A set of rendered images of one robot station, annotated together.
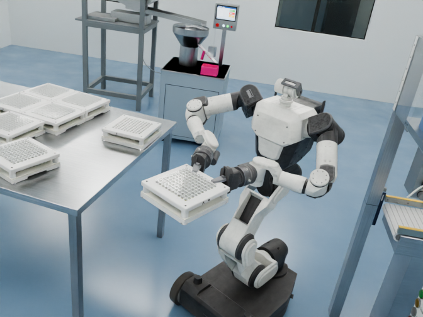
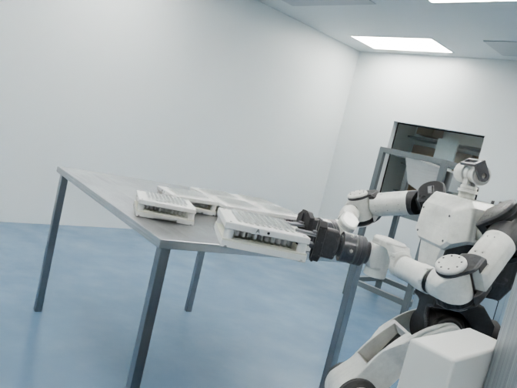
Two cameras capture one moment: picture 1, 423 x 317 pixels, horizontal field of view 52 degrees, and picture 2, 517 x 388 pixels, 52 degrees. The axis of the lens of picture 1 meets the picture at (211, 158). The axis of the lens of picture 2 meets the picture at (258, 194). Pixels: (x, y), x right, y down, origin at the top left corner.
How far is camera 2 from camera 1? 1.10 m
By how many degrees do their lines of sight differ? 43
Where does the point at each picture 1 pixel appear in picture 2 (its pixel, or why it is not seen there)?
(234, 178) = (328, 238)
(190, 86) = not seen: hidden behind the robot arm
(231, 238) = (340, 376)
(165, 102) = not seen: hidden behind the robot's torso
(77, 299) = (132, 372)
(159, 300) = not seen: outside the picture
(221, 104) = (391, 199)
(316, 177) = (444, 262)
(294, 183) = (414, 269)
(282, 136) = (443, 232)
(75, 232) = (155, 272)
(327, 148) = (488, 238)
